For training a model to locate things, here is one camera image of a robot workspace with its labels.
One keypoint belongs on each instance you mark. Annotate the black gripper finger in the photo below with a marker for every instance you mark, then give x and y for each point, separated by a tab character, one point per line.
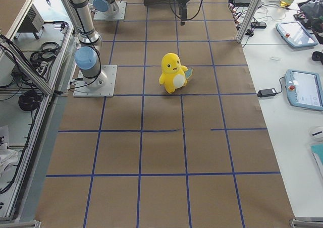
183	14

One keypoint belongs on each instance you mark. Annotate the yellow plush toy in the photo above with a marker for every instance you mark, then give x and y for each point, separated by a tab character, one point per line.
173	74

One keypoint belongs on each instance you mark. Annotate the upper blue teach pendant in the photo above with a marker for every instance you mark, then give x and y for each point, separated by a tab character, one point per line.
295	34

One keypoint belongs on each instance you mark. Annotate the blue teach pendant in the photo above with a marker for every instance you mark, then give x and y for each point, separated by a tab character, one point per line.
295	34
304	89

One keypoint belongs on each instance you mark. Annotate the small black power brick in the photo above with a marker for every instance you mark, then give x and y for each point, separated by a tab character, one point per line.
262	93

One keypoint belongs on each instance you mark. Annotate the lower blue teach pendant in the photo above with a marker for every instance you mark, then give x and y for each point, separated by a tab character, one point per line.
304	89

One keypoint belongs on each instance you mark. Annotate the aluminium frame post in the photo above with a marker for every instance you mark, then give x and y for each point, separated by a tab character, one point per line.
247	19

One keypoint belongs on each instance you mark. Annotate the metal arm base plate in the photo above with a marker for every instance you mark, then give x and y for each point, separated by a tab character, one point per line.
102	86

